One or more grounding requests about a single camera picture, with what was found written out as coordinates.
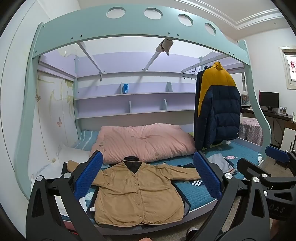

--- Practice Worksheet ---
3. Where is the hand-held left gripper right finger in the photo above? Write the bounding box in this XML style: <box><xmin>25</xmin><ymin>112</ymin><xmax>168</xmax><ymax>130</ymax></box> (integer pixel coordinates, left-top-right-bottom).
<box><xmin>193</xmin><ymin>151</ymin><xmax>274</xmax><ymax>241</ymax></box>

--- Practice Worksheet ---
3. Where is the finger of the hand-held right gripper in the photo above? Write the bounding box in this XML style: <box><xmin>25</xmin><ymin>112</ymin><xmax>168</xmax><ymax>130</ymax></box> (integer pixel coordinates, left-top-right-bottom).
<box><xmin>265</xmin><ymin>146</ymin><xmax>296</xmax><ymax>172</ymax></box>
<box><xmin>236</xmin><ymin>158</ymin><xmax>272</xmax><ymax>183</ymax></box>

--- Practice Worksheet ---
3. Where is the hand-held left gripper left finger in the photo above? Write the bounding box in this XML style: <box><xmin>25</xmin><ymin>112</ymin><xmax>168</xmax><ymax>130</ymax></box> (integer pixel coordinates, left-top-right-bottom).
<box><xmin>25</xmin><ymin>150</ymin><xmax>107</xmax><ymax>241</ymax></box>

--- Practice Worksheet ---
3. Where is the tan button-up jacket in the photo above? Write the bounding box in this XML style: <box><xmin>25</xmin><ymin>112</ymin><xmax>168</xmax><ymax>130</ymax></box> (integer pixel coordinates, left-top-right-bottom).
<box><xmin>67</xmin><ymin>156</ymin><xmax>201</xmax><ymax>226</ymax></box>

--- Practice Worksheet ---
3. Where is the metal clothes hanger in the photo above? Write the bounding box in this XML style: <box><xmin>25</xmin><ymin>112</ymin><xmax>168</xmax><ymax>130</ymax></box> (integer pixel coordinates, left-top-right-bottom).
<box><xmin>180</xmin><ymin>62</ymin><xmax>212</xmax><ymax>80</ymax></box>

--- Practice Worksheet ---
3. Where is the grey garment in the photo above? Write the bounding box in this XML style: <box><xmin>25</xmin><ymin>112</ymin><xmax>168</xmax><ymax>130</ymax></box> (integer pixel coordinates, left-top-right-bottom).
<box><xmin>207</xmin><ymin>153</ymin><xmax>238</xmax><ymax>175</ymax></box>

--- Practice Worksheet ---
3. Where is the teal quilted bed cover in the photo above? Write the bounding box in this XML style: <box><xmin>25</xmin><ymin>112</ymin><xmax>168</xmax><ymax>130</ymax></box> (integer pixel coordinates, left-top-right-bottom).
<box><xmin>62</xmin><ymin>130</ymin><xmax>263</xmax><ymax>214</ymax></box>

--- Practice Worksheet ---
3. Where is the white cabinet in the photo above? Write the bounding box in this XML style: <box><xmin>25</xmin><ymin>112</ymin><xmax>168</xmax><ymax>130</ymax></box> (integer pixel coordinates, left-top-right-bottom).
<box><xmin>280</xmin><ymin>127</ymin><xmax>296</xmax><ymax>151</ymax></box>

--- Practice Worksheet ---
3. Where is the white pillow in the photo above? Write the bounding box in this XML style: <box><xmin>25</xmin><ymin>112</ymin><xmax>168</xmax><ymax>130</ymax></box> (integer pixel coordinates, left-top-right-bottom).
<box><xmin>29</xmin><ymin>144</ymin><xmax>93</xmax><ymax>186</ymax></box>

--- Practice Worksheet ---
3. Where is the blue striped sheet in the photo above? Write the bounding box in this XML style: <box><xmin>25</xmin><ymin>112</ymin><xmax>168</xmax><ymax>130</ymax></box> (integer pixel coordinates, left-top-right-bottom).
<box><xmin>72</xmin><ymin>130</ymin><xmax>100</xmax><ymax>151</ymax></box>

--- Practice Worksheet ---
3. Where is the pink patterned cloth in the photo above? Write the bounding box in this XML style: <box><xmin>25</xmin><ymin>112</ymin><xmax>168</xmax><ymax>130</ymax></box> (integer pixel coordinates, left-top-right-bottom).
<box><xmin>238</xmin><ymin>117</ymin><xmax>264</xmax><ymax>146</ymax></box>

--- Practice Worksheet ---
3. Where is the black computer monitor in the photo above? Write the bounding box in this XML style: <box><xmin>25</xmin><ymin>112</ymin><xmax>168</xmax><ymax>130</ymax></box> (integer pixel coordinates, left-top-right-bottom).
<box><xmin>259</xmin><ymin>91</ymin><xmax>279</xmax><ymax>111</ymax></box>

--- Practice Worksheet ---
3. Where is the pink duvet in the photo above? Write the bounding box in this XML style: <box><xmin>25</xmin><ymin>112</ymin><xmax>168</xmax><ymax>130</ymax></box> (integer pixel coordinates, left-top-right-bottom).
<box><xmin>90</xmin><ymin>123</ymin><xmax>196</xmax><ymax>163</ymax></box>

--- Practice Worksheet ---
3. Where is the navy and yellow puffer jacket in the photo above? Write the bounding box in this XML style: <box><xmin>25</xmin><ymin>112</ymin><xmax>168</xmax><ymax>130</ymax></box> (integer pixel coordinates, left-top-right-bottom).
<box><xmin>194</xmin><ymin>61</ymin><xmax>241</xmax><ymax>151</ymax></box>

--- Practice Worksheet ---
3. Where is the white butterfly print wardrobe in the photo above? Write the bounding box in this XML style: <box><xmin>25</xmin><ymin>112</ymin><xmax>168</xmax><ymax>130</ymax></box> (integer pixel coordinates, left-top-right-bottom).
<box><xmin>37</xmin><ymin>70</ymin><xmax>79</xmax><ymax>163</ymax></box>

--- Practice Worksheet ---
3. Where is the window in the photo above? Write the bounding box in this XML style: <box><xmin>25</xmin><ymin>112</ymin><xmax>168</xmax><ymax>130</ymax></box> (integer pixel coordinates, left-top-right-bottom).
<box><xmin>279</xmin><ymin>46</ymin><xmax>296</xmax><ymax>90</ymax></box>

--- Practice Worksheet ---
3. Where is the teal bunk bed frame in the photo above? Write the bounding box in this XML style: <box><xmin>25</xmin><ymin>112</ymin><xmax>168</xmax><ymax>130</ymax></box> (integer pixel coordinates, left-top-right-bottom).
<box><xmin>14</xmin><ymin>0</ymin><xmax>272</xmax><ymax>234</ymax></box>

